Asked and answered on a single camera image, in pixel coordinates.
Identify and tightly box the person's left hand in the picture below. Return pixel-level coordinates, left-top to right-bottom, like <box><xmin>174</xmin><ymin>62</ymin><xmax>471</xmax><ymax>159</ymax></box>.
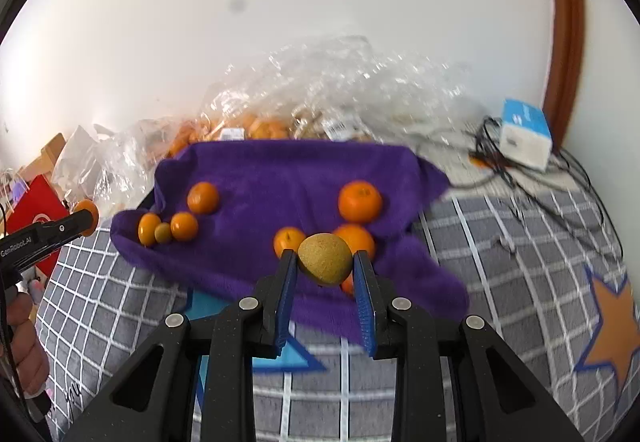
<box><xmin>5</xmin><ymin>292</ymin><xmax>51</xmax><ymax>395</ymax></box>

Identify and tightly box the black cable bundle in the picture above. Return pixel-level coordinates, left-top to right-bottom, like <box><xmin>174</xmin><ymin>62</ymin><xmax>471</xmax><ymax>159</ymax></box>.
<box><xmin>470</xmin><ymin>117</ymin><xmax>623</xmax><ymax>268</ymax></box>

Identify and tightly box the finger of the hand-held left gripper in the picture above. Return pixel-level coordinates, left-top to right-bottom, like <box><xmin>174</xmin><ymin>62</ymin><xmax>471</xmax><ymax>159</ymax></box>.
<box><xmin>31</xmin><ymin>210</ymin><xmax>97</xmax><ymax>248</ymax></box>

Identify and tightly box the brown wooden door frame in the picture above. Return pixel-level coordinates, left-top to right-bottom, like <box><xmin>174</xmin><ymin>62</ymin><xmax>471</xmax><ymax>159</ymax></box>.
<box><xmin>542</xmin><ymin>0</ymin><xmax>586</xmax><ymax>150</ymax></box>

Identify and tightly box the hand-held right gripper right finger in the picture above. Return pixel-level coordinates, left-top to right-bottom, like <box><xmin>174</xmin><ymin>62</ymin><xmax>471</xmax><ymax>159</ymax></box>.
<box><xmin>352</xmin><ymin>250</ymin><xmax>586</xmax><ymax>442</ymax></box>

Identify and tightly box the cardboard box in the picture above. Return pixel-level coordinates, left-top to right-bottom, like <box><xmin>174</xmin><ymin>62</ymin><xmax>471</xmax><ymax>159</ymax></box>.
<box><xmin>20</xmin><ymin>132</ymin><xmax>68</xmax><ymax>183</ymax></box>

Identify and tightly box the red box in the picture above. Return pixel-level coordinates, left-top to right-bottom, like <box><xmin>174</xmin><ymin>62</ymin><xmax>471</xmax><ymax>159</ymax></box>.
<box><xmin>5</xmin><ymin>174</ymin><xmax>71</xmax><ymax>280</ymax></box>

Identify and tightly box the kumquat with stem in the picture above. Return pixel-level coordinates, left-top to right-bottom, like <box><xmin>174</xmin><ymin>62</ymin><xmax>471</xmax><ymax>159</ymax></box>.
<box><xmin>273</xmin><ymin>227</ymin><xmax>307</xmax><ymax>259</ymax></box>

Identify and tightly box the purple towel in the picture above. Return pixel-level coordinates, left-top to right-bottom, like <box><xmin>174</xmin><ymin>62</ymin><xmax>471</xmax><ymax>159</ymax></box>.
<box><xmin>110</xmin><ymin>138</ymin><xmax>471</xmax><ymax>345</ymax></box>

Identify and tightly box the brown kiwi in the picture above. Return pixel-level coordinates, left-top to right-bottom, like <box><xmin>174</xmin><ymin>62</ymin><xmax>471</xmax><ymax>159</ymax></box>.
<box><xmin>297</xmin><ymin>233</ymin><xmax>353</xmax><ymax>287</ymax></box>

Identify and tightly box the small round kumquat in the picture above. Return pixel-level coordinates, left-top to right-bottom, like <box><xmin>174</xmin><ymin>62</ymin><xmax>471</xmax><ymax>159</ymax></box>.
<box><xmin>72</xmin><ymin>200</ymin><xmax>99</xmax><ymax>238</ymax></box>

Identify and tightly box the bagged orange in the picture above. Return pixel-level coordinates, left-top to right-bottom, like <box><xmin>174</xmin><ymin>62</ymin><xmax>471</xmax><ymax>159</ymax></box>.
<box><xmin>250</xmin><ymin>117</ymin><xmax>291</xmax><ymax>140</ymax></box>
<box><xmin>167</xmin><ymin>119</ymin><xmax>211</xmax><ymax>158</ymax></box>

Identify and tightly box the large orange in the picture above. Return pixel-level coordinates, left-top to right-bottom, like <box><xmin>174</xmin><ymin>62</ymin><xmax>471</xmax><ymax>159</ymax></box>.
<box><xmin>332</xmin><ymin>223</ymin><xmax>377</xmax><ymax>263</ymax></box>

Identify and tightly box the white and blue box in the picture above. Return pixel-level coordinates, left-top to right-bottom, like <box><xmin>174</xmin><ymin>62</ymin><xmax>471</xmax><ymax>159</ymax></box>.
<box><xmin>500</xmin><ymin>98</ymin><xmax>554</xmax><ymax>171</ymax></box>

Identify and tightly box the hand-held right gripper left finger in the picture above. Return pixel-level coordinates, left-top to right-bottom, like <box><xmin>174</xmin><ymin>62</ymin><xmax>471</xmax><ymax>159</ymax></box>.
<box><xmin>62</xmin><ymin>249</ymin><xmax>299</xmax><ymax>442</ymax></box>

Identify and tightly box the large clear plastic bag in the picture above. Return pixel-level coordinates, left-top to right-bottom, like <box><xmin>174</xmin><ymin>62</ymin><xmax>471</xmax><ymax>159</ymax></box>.
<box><xmin>200</xmin><ymin>34</ymin><xmax>481</xmax><ymax>158</ymax></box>

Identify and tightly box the crumpled clear plastic bag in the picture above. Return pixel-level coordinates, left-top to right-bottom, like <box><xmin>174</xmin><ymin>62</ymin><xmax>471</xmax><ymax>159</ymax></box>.
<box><xmin>52</xmin><ymin>119</ymin><xmax>201</xmax><ymax>213</ymax></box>

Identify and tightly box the tangerine with dark stem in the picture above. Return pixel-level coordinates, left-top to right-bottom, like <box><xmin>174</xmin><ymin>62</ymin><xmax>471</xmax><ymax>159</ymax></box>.
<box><xmin>338</xmin><ymin>180</ymin><xmax>384</xmax><ymax>224</ymax></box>

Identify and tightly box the small tangerine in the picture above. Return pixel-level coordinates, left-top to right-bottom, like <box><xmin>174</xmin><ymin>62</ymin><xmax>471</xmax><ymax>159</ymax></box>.
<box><xmin>187</xmin><ymin>181</ymin><xmax>221</xmax><ymax>215</ymax></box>

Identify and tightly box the oval kumquat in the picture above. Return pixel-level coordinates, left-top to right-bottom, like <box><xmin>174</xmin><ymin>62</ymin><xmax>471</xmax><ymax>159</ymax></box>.
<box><xmin>137</xmin><ymin>213</ymin><xmax>162</xmax><ymax>245</ymax></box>

